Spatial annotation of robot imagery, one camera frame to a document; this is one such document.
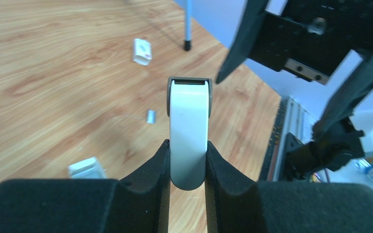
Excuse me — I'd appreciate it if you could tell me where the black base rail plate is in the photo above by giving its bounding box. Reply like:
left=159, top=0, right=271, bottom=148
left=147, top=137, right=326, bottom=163
left=258, top=99, right=288, bottom=181

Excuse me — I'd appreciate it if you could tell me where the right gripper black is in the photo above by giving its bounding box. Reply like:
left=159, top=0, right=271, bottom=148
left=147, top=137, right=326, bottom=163
left=216, top=0, right=373, bottom=138

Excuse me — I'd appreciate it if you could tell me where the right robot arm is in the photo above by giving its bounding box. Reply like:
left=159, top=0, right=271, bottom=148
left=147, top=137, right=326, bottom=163
left=215, top=0, right=373, bottom=180

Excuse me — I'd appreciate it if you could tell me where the small white staple box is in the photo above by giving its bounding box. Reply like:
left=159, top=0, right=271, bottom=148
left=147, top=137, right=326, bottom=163
left=132, top=38, right=152, bottom=66

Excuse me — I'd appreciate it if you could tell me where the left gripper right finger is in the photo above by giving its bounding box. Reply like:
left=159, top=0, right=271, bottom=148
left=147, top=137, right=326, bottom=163
left=205, top=142, right=373, bottom=233

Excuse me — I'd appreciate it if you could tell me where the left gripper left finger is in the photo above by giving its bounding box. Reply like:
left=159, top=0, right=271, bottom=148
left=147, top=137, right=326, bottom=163
left=0, top=140, right=170, bottom=233

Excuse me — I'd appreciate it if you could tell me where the grey white stapler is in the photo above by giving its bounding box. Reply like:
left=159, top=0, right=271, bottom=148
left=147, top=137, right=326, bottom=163
left=167, top=77, right=213, bottom=191

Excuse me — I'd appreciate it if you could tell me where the staple strip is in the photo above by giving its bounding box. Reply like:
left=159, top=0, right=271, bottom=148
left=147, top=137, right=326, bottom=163
left=146, top=110, right=156, bottom=124

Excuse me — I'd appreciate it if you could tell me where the light blue music stand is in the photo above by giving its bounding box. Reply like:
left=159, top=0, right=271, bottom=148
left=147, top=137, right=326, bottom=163
left=184, top=0, right=192, bottom=51

